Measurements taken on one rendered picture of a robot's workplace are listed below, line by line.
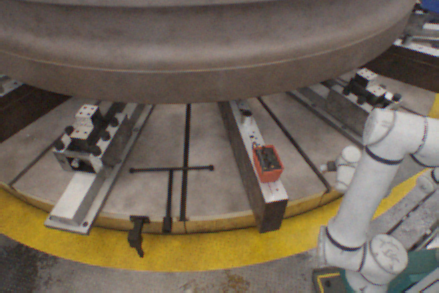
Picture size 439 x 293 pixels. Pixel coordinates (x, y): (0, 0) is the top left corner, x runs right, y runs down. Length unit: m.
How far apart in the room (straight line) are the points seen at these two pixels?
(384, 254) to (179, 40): 1.54
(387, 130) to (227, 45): 1.25
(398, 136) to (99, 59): 1.73
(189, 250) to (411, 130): 1.78
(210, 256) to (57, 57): 1.72
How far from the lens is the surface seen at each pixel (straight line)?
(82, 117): 2.17
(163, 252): 2.39
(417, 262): 1.82
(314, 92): 2.94
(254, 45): 2.03
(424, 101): 3.56
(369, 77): 2.60
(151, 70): 1.95
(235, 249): 2.37
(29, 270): 2.67
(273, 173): 1.75
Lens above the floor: 2.17
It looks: 45 degrees down
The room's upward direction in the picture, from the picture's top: straight up
